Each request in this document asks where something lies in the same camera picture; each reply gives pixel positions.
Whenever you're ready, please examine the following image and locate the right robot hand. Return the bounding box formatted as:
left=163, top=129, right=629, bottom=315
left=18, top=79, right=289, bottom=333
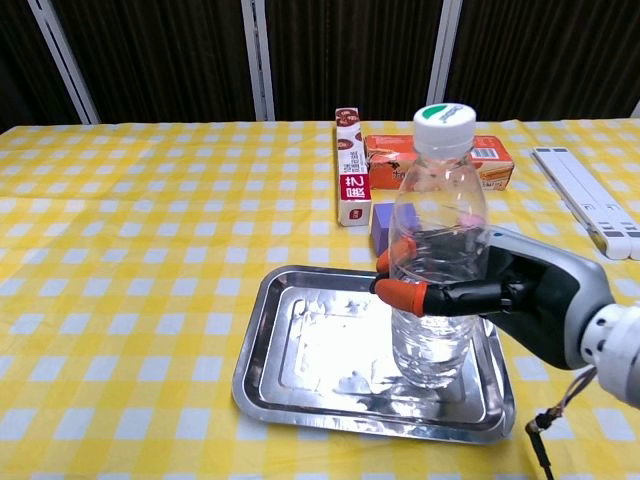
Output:
left=368, top=227, right=617, bottom=372

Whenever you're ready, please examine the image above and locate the transparent plastic bottle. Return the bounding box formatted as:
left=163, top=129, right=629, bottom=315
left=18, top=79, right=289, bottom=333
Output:
left=388, top=102, right=492, bottom=391

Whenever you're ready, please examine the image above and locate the stainless steel rectangular tray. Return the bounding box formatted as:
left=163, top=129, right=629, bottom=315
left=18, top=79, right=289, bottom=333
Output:
left=231, top=264, right=517, bottom=446

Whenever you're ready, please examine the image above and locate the white folding stand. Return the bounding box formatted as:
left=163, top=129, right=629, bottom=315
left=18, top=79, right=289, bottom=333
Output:
left=529, top=146, right=640, bottom=261

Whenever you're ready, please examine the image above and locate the purple foam cube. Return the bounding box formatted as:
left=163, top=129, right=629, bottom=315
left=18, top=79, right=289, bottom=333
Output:
left=370, top=201, right=417, bottom=254

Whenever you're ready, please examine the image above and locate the orange cardboard box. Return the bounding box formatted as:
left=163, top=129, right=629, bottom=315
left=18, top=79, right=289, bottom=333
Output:
left=363, top=134, right=516, bottom=193

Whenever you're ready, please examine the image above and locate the narrow white red box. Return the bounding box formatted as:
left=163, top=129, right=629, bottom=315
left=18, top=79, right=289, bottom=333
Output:
left=334, top=106, right=374, bottom=229

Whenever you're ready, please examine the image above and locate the yellow checked tablecloth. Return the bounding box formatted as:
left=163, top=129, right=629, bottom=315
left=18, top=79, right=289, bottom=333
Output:
left=0, top=118, right=640, bottom=480

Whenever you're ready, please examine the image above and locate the thin wrist cable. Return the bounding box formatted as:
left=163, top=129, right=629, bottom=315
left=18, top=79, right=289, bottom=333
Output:
left=524, top=366, right=599, bottom=480

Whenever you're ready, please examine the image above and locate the white metal post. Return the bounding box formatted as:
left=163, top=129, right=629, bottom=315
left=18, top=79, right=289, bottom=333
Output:
left=424, top=0, right=464, bottom=122
left=240, top=0, right=277, bottom=122
left=27, top=0, right=102, bottom=125

